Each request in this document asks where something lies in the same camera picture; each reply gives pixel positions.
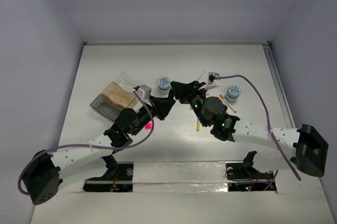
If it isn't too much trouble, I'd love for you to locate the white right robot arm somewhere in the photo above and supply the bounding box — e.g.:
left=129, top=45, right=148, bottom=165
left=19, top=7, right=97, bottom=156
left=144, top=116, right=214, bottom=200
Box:
left=171, top=81, right=329, bottom=178

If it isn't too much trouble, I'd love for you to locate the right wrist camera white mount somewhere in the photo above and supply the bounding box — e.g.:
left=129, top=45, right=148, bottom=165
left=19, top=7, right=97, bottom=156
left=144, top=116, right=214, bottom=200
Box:
left=199, top=72, right=220, bottom=91

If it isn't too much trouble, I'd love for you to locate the blue paint jar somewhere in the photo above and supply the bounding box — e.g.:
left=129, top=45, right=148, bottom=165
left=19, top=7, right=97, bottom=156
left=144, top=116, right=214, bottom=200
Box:
left=157, top=76, right=171, bottom=94
left=225, top=85, right=241, bottom=103

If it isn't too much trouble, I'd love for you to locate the clear plastic container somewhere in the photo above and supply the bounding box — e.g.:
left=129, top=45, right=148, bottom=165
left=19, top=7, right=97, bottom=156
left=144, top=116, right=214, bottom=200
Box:
left=113, top=72, right=146, bottom=93

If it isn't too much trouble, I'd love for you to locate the left blue paint jar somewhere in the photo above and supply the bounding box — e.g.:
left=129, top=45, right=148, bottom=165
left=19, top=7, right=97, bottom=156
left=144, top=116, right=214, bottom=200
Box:
left=157, top=76, right=171, bottom=94

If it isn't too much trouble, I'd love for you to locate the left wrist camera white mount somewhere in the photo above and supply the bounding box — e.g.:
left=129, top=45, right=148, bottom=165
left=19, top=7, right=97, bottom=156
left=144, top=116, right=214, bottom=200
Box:
left=135, top=84, right=152, bottom=101

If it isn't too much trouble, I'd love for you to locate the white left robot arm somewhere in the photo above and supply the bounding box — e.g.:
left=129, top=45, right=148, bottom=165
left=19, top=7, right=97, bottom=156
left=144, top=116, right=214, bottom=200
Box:
left=17, top=96, right=175, bottom=206

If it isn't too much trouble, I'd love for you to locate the right blue paint jar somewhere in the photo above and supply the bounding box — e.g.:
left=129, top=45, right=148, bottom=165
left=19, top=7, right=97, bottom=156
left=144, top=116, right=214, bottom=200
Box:
left=225, top=85, right=241, bottom=103

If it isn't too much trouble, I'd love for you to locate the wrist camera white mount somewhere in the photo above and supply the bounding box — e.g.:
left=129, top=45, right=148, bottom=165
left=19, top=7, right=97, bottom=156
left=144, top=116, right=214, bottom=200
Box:
left=199, top=72, right=220, bottom=91
left=135, top=84, right=152, bottom=101

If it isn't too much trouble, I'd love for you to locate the orange capped white marker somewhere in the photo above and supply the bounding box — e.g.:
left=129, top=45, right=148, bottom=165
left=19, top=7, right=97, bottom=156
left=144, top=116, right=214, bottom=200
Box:
left=219, top=94, right=237, bottom=113

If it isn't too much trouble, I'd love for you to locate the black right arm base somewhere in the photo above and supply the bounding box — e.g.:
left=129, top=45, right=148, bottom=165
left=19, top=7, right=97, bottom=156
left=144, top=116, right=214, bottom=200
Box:
left=225, top=151, right=277, bottom=192

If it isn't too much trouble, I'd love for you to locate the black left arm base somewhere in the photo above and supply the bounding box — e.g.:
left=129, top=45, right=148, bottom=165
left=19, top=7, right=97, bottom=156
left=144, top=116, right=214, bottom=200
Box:
left=83, top=155, right=134, bottom=192

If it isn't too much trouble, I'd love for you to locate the yellow capped marker lower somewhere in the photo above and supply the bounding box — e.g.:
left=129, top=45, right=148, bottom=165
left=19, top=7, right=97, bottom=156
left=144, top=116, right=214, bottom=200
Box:
left=196, top=119, right=201, bottom=132

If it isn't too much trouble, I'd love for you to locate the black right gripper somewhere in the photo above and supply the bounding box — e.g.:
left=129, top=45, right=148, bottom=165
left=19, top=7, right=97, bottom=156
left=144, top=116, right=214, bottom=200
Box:
left=170, top=81, right=209, bottom=128

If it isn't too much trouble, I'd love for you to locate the amber plastic container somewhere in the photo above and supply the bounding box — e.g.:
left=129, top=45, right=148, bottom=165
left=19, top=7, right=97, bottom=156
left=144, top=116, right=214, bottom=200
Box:
left=102, top=82, right=137, bottom=109

